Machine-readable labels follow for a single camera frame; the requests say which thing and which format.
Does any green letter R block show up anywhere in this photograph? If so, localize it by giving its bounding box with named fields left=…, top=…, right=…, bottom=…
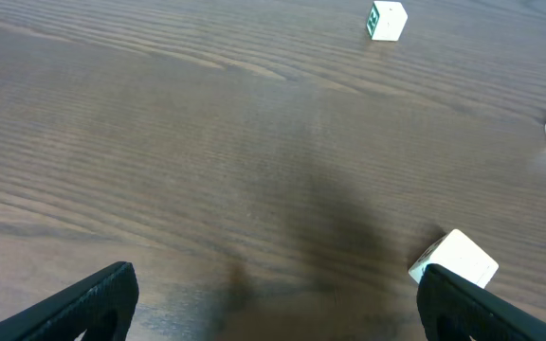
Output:
left=366, top=1, right=408, bottom=42

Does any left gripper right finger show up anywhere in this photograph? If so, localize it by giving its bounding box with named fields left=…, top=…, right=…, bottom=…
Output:
left=416, top=263, right=546, bottom=341

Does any plain wooden picture block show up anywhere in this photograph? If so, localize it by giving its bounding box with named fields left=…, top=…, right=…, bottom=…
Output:
left=409, top=229, right=499, bottom=289

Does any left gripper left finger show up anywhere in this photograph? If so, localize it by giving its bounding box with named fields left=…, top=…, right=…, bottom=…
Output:
left=0, top=261, right=139, bottom=341

